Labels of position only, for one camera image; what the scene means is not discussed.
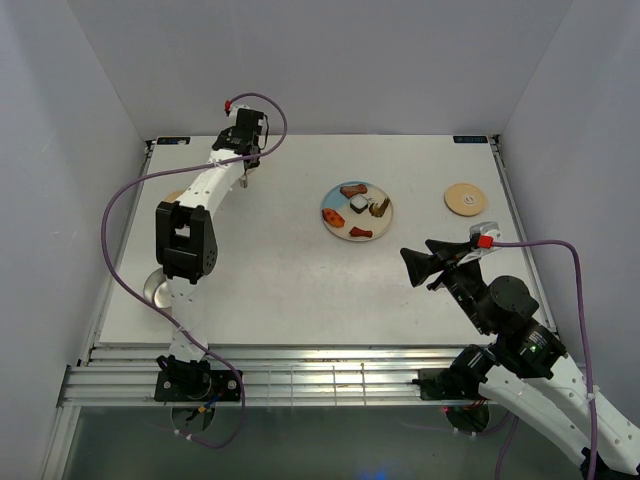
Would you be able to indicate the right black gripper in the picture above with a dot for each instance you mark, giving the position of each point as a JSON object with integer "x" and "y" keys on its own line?
{"x": 419, "y": 265}

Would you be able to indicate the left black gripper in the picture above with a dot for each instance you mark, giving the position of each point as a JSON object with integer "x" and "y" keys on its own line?
{"x": 227, "y": 134}

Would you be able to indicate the brown fried shrimp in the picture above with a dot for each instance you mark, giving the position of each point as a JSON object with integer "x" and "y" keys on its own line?
{"x": 378, "y": 210}

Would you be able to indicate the red sausage piece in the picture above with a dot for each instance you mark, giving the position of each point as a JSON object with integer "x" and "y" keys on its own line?
{"x": 357, "y": 232}

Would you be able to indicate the ceramic food plate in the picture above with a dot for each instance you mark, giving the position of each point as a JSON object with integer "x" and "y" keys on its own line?
{"x": 336, "y": 201}

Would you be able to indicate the seaweed rice block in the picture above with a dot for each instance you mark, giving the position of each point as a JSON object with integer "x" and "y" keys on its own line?
{"x": 359, "y": 203}

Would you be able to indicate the orange carrot slice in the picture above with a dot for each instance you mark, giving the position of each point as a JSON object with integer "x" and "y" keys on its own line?
{"x": 333, "y": 218}

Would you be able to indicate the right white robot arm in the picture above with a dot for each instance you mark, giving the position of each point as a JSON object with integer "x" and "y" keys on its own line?
{"x": 526, "y": 369}

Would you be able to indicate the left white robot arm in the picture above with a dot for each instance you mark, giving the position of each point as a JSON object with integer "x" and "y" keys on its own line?
{"x": 186, "y": 246}

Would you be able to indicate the near steel lunch bowl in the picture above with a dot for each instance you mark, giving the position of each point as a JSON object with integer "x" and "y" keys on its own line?
{"x": 156, "y": 291}

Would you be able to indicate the right wooden lid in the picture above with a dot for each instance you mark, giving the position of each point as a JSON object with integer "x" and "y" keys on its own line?
{"x": 465, "y": 199}

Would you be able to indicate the wooden lid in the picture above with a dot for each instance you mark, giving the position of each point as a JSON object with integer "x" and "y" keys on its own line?
{"x": 465, "y": 199}
{"x": 173, "y": 196}

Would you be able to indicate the left blue label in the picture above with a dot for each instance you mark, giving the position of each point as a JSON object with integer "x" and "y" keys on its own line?
{"x": 176, "y": 141}

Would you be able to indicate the blue label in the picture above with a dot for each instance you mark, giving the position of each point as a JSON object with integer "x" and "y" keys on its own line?
{"x": 470, "y": 139}
{"x": 176, "y": 141}

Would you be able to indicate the left wooden lid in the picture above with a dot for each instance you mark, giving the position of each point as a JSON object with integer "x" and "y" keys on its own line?
{"x": 173, "y": 196}

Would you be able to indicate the meat piece on bone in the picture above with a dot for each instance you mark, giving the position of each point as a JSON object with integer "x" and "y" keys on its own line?
{"x": 349, "y": 191}

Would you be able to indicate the right blue label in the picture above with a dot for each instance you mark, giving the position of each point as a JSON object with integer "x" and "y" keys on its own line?
{"x": 470, "y": 139}

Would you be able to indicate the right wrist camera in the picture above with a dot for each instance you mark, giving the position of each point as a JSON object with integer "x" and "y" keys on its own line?
{"x": 489, "y": 235}

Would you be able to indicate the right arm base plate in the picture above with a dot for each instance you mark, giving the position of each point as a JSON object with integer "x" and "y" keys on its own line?
{"x": 449, "y": 384}

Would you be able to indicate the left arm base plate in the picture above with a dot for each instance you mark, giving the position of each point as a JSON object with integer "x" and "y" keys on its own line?
{"x": 220, "y": 387}

